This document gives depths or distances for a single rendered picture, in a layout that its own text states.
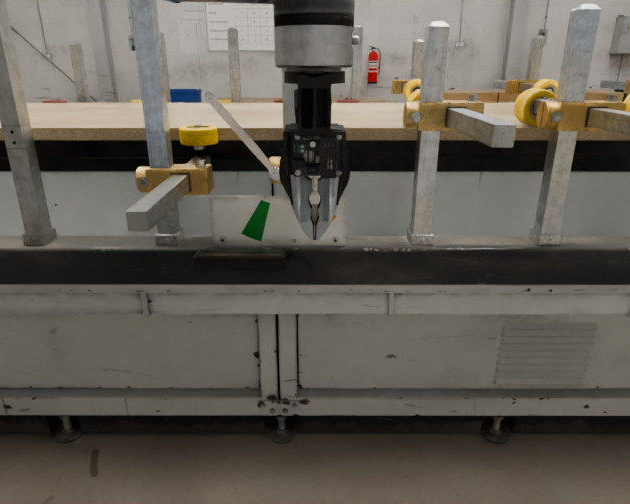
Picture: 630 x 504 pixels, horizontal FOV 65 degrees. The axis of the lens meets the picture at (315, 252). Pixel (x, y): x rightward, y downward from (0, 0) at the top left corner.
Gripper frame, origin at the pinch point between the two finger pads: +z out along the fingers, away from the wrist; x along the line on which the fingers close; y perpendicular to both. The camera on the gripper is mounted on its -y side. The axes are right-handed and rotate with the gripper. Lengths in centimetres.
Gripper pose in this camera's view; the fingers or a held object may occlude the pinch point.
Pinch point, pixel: (314, 228)
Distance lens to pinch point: 66.3
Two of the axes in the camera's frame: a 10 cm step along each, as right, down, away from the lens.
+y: 0.0, 3.6, -9.3
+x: 10.0, 0.0, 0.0
